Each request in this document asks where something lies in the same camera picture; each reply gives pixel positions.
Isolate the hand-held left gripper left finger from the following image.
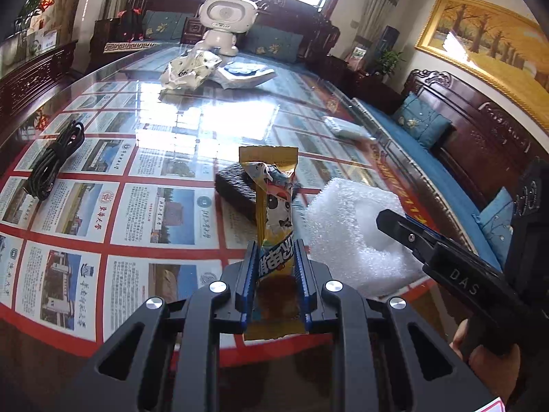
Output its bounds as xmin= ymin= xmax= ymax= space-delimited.
xmin=71 ymin=240 xmax=263 ymax=412

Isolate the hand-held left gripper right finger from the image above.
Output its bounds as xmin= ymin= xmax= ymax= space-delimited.
xmin=294 ymin=240 xmax=494 ymax=412

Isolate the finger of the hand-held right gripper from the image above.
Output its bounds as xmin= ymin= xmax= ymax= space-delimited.
xmin=376 ymin=209 xmax=439 ymax=267

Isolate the white foam block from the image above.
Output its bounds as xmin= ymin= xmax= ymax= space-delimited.
xmin=305 ymin=178 xmax=430 ymax=297

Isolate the yellow snack wrapper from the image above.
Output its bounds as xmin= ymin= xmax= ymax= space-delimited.
xmin=238 ymin=146 xmax=308 ymax=342

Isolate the person's right hand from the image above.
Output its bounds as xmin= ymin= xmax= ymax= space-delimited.
xmin=450 ymin=320 xmax=522 ymax=405

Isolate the long blue sofa seat pad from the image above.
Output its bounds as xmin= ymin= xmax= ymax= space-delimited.
xmin=354 ymin=99 xmax=503 ymax=272

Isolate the teal embroidered cushion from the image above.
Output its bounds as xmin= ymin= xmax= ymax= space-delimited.
xmin=476 ymin=186 xmax=516 ymax=263
xmin=392 ymin=92 xmax=454 ymax=149
xmin=244 ymin=23 xmax=303 ymax=63
xmin=141 ymin=11 xmax=190 ymax=39

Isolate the black sponge block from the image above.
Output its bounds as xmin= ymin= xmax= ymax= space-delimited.
xmin=214 ymin=162 xmax=303 ymax=216

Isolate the carved wooden long sofa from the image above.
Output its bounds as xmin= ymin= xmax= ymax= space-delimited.
xmin=352 ymin=69 xmax=549 ymax=276

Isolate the red printed table mat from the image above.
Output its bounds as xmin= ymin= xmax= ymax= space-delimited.
xmin=0 ymin=75 xmax=435 ymax=366

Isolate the dark wooden side table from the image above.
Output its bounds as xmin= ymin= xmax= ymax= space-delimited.
xmin=330 ymin=56 xmax=406 ymax=113

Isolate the small potted plant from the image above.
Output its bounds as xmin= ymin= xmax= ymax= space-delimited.
xmin=377 ymin=49 xmax=406 ymax=78

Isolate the small picture stand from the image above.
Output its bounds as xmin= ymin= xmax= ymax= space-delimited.
xmin=349 ymin=45 xmax=369 ymax=70

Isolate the dark tall appliance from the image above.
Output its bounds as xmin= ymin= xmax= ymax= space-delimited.
xmin=377 ymin=26 xmax=402 ymax=59

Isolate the gold framed tree painting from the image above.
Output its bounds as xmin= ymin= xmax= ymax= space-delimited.
xmin=414 ymin=0 xmax=549 ymax=119

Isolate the blue white flat packet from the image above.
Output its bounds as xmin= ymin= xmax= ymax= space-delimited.
xmin=214 ymin=62 xmax=278 ymax=89

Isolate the crumpled white yellow bag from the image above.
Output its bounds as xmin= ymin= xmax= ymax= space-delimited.
xmin=160 ymin=49 xmax=223 ymax=91

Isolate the carved wooden short sofa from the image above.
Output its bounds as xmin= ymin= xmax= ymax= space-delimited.
xmin=90 ymin=0 xmax=355 ymax=78

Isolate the short blue sofa seat pad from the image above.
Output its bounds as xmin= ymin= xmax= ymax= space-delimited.
xmin=103 ymin=39 xmax=309 ymax=68

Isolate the white robot toy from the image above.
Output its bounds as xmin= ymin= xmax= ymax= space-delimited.
xmin=199 ymin=0 xmax=258 ymax=58

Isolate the black red bag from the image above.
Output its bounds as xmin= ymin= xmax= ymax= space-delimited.
xmin=115 ymin=8 xmax=143 ymax=42

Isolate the carved wooden television cabinet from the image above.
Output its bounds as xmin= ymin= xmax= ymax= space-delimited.
xmin=0 ymin=38 xmax=80 ymax=139

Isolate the small white box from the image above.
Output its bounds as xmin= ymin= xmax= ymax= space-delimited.
xmin=27 ymin=30 xmax=59 ymax=55

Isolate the white standing air conditioner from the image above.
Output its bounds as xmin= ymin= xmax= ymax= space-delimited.
xmin=75 ymin=0 xmax=117 ymax=70

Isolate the green plant in glass vase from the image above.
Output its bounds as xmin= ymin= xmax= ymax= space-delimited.
xmin=15 ymin=0 xmax=48 ymax=40

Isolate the coiled black cable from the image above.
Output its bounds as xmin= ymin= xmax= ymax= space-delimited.
xmin=22 ymin=121 xmax=86 ymax=202

